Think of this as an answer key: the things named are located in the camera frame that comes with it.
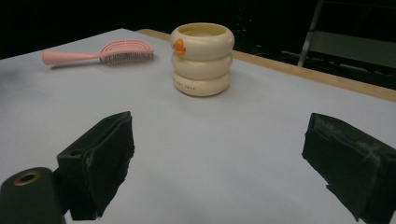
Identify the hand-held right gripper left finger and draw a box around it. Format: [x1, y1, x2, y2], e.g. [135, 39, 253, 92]
[56, 110, 135, 221]

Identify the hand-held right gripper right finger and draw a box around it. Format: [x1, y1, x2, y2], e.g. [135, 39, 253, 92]
[301, 112, 396, 224]

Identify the pink hairbrush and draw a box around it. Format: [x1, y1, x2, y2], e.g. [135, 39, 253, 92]
[41, 38, 155, 67]

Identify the cream ribbed cup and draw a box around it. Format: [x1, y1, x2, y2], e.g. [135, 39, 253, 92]
[169, 21, 235, 98]

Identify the metal stand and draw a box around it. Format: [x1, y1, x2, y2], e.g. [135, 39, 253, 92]
[296, 0, 396, 70]

